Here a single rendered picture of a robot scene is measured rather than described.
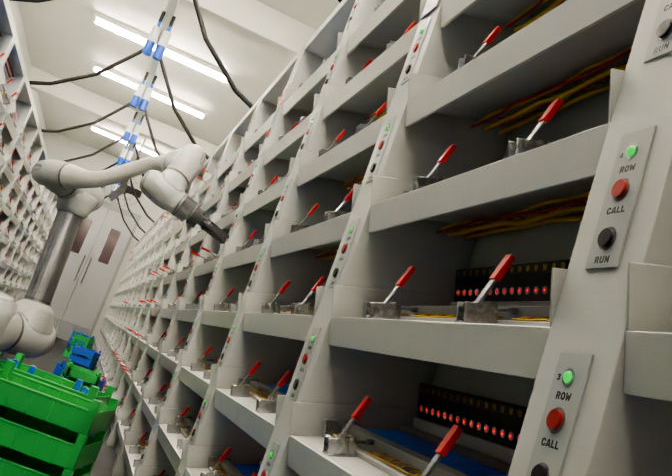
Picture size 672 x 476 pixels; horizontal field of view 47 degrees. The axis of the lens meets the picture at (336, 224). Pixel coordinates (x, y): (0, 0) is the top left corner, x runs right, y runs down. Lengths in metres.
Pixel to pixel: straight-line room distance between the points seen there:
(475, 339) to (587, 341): 0.18
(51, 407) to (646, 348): 1.52
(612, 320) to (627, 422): 0.07
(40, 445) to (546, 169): 1.40
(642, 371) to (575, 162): 0.25
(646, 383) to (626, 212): 0.14
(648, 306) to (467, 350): 0.25
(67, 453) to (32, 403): 0.14
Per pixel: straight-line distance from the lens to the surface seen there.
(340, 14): 2.49
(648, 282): 0.61
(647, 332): 0.58
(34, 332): 3.17
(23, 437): 1.92
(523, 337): 0.71
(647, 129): 0.68
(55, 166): 3.14
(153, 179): 2.79
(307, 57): 2.81
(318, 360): 1.22
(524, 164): 0.84
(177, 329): 3.29
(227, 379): 1.90
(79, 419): 1.89
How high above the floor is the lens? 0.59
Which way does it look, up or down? 12 degrees up
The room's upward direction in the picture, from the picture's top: 20 degrees clockwise
